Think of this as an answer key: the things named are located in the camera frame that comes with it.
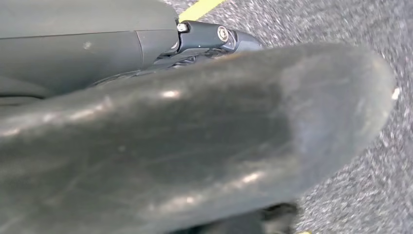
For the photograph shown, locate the yellow floor tape outline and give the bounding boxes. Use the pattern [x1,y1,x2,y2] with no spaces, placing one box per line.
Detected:
[178,0,226,22]

